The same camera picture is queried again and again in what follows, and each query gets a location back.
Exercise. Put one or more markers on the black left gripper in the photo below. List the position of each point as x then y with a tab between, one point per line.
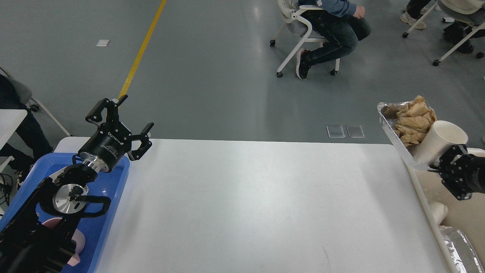
106	147

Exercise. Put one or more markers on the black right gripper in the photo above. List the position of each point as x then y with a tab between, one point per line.
466	175

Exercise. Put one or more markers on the cream paper cup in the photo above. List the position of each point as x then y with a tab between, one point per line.
441	136

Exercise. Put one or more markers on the brown paper ball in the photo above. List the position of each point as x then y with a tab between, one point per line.
414	121

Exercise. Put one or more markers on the pink plastic mug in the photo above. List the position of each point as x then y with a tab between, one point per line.
78	237

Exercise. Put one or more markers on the stainless steel rectangular tin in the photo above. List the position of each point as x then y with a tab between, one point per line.
59	173

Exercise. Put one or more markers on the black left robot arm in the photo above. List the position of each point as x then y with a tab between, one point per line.
27	246

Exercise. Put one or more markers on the beige plastic bin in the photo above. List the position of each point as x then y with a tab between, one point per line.
467	215

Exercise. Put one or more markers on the white cup in bin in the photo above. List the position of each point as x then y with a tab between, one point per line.
439	211

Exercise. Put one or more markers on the blue plastic tray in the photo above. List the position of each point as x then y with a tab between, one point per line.
96	229

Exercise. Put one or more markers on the grey chair at left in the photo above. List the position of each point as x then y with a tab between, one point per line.
32	103

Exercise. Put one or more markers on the white side table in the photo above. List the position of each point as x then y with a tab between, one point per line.
9	122

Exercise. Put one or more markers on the floor outlet cover right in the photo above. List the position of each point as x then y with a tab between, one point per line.
355	131

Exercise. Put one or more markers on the floor outlet cover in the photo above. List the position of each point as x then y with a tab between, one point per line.
355	131
335	131

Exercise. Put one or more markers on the floor outlet cover left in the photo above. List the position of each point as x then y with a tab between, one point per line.
335	131

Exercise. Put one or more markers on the white chair right background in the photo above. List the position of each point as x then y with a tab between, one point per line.
468	16

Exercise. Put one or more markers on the seated person right background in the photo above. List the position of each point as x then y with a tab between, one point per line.
413	11

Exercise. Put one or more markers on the person in beige sweater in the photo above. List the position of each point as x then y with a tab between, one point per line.
341	22

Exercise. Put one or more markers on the white office chair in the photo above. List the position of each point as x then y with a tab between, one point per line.
293	21

